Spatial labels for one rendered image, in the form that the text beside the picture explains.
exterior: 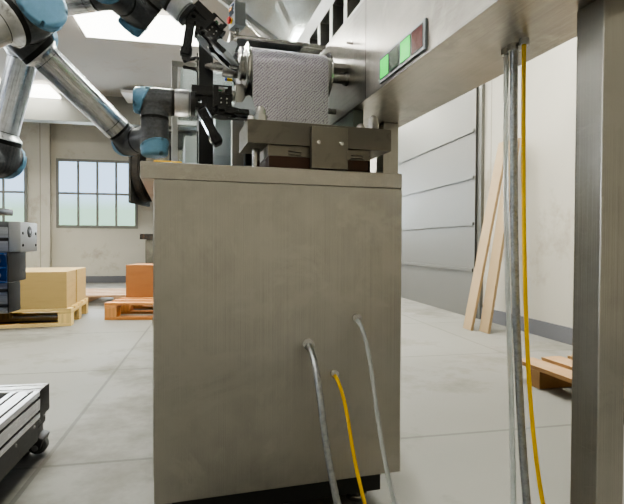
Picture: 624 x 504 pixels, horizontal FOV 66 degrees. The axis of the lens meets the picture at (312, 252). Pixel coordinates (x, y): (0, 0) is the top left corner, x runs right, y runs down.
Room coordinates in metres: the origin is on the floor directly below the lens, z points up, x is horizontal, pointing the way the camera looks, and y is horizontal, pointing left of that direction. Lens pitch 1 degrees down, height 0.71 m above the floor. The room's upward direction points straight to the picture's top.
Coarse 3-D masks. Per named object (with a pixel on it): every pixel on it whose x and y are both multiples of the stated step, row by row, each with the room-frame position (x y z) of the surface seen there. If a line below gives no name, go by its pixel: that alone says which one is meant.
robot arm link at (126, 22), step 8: (136, 0) 1.38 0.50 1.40; (144, 0) 1.41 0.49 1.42; (136, 8) 1.38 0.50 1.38; (144, 8) 1.41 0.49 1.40; (152, 8) 1.43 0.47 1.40; (120, 16) 1.38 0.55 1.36; (128, 16) 1.38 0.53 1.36; (136, 16) 1.40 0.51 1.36; (144, 16) 1.42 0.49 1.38; (152, 16) 1.44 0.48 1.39; (120, 24) 1.43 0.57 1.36; (128, 24) 1.42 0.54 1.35; (136, 24) 1.43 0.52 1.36; (144, 24) 1.44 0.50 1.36; (136, 32) 1.44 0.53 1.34
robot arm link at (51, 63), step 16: (16, 48) 1.19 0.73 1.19; (32, 48) 1.20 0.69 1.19; (48, 48) 1.22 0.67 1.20; (32, 64) 1.23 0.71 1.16; (48, 64) 1.24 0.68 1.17; (64, 64) 1.26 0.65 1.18; (48, 80) 1.27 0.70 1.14; (64, 80) 1.27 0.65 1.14; (80, 80) 1.29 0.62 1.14; (80, 96) 1.30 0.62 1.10; (96, 96) 1.32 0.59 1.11; (96, 112) 1.33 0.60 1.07; (112, 112) 1.36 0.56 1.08; (112, 128) 1.37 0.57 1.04; (128, 128) 1.39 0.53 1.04; (112, 144) 1.44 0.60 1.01; (128, 144) 1.39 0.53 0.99
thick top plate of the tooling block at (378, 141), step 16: (256, 128) 1.24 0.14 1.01; (272, 128) 1.25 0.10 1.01; (288, 128) 1.26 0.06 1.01; (304, 128) 1.27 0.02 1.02; (352, 128) 1.31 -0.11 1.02; (368, 128) 1.32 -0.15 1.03; (240, 144) 1.36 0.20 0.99; (256, 144) 1.26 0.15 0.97; (272, 144) 1.26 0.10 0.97; (288, 144) 1.26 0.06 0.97; (304, 144) 1.27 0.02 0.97; (352, 144) 1.31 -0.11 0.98; (368, 144) 1.32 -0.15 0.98; (384, 144) 1.34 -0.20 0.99
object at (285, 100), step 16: (256, 80) 1.44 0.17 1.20; (272, 80) 1.45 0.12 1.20; (288, 80) 1.46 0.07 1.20; (256, 96) 1.44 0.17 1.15; (272, 96) 1.45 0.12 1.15; (288, 96) 1.46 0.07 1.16; (304, 96) 1.48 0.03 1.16; (320, 96) 1.49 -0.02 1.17; (272, 112) 1.45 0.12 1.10; (288, 112) 1.46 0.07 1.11; (304, 112) 1.48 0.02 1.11; (320, 112) 1.49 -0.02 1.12
